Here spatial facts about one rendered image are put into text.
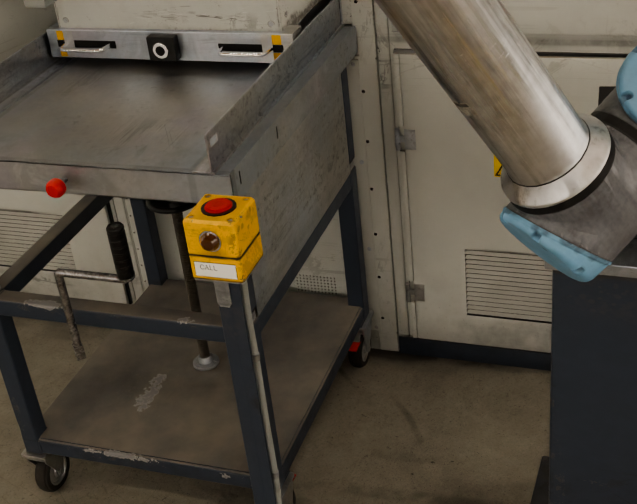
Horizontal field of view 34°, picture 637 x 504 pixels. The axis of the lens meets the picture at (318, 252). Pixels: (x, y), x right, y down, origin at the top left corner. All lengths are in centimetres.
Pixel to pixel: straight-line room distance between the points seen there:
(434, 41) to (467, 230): 124
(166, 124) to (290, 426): 69
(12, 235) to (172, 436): 94
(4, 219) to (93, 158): 114
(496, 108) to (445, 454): 125
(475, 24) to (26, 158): 95
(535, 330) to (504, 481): 39
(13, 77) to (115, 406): 73
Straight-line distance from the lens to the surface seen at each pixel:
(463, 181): 231
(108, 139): 187
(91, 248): 281
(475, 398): 249
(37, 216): 285
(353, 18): 224
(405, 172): 233
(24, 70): 220
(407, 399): 249
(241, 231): 144
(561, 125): 128
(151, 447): 220
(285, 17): 204
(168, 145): 180
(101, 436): 227
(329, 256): 253
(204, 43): 208
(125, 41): 216
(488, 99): 121
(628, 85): 138
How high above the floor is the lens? 158
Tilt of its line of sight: 31 degrees down
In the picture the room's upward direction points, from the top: 7 degrees counter-clockwise
